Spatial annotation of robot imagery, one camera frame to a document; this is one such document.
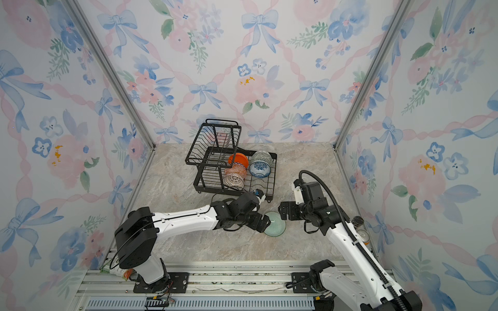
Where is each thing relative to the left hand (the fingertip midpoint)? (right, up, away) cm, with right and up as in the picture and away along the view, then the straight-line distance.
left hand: (265, 218), depth 81 cm
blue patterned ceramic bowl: (-1, +22, +24) cm, 32 cm away
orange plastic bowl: (-12, +26, +30) cm, 41 cm away
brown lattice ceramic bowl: (-15, +14, +20) cm, 29 cm away
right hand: (+9, +5, -2) cm, 11 cm away
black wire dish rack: (-18, +21, +1) cm, 28 cm away
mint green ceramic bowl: (+6, -5, +6) cm, 10 cm away
